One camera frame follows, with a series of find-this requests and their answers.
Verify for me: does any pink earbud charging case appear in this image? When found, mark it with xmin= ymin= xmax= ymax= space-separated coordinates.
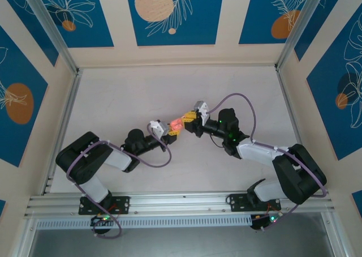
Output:
xmin=169 ymin=117 xmax=185 ymax=131

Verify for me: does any grey metal panel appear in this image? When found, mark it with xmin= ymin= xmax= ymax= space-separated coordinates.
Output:
xmin=16 ymin=211 xmax=348 ymax=257

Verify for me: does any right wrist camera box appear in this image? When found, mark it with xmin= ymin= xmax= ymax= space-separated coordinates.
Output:
xmin=193 ymin=100 xmax=210 ymax=121

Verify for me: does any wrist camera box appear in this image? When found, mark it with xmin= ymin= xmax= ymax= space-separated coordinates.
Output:
xmin=193 ymin=100 xmax=210 ymax=121
xmin=149 ymin=118 xmax=170 ymax=139

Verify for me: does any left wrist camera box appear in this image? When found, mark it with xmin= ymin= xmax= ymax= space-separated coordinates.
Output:
xmin=149 ymin=118 xmax=170 ymax=139

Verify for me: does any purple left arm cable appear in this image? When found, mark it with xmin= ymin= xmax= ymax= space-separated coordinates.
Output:
xmin=66 ymin=123 xmax=173 ymax=240

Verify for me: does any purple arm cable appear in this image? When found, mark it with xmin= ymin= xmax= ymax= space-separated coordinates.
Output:
xmin=208 ymin=92 xmax=328 ymax=232
xmin=66 ymin=123 xmax=173 ymax=240

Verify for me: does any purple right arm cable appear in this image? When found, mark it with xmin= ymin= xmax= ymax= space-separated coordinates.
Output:
xmin=208 ymin=92 xmax=328 ymax=232

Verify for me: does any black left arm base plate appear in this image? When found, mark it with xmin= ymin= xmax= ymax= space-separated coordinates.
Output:
xmin=78 ymin=196 xmax=131 ymax=215

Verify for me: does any aluminium side rail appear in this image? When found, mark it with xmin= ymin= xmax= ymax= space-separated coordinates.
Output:
xmin=41 ymin=68 xmax=83 ymax=196
xmin=275 ymin=66 xmax=317 ymax=190

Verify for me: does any aluminium rail beam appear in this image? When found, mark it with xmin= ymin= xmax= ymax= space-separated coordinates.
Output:
xmin=24 ymin=189 xmax=336 ymax=218

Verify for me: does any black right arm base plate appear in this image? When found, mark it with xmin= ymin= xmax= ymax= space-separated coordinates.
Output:
xmin=226 ymin=194 xmax=282 ymax=212

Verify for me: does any grey slotted cable duct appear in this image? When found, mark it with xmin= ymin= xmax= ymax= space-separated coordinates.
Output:
xmin=36 ymin=215 xmax=253 ymax=230

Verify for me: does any blue floral wall poster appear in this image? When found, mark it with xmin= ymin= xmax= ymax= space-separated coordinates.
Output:
xmin=0 ymin=0 xmax=59 ymax=67
xmin=294 ymin=0 xmax=362 ymax=62
xmin=239 ymin=0 xmax=314 ymax=45
xmin=28 ymin=0 xmax=115 ymax=49
xmin=307 ymin=10 xmax=362 ymax=161
xmin=0 ymin=24 xmax=49 ymax=167
xmin=125 ymin=0 xmax=226 ymax=46

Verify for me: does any aluminium corner post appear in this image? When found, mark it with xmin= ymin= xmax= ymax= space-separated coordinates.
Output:
xmin=275 ymin=0 xmax=340 ymax=71
xmin=19 ymin=0 xmax=80 ymax=76

